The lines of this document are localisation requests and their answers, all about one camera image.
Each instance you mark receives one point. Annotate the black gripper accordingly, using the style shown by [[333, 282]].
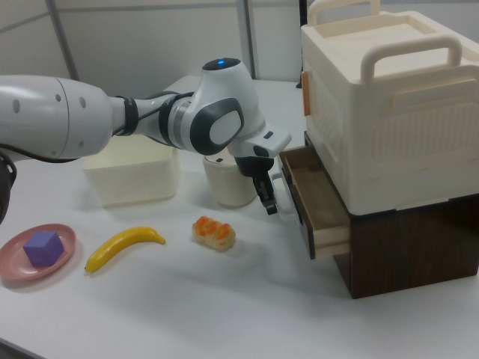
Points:
[[254, 166]]

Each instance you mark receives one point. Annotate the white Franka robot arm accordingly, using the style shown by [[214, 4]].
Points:
[[75, 119]]

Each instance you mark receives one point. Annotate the small white lidded trash can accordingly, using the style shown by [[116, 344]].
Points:
[[228, 187]]

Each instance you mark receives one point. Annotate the toy bread loaf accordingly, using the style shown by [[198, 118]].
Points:
[[214, 232]]

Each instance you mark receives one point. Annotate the orange latch on box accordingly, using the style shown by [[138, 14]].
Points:
[[306, 93]]

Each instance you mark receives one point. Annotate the cream plastic bin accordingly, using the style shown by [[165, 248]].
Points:
[[131, 179]]

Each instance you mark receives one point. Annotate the cream plastic storage box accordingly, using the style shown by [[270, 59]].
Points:
[[393, 123]]

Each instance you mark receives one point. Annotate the dark wood cabinet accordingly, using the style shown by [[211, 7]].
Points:
[[408, 250]]

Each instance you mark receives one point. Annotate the yellow toy banana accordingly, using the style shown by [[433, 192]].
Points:
[[119, 245]]

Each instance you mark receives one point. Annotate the purple cube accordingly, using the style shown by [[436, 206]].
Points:
[[42, 248]]

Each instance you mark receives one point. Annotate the pink plate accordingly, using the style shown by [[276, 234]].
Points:
[[15, 269]]

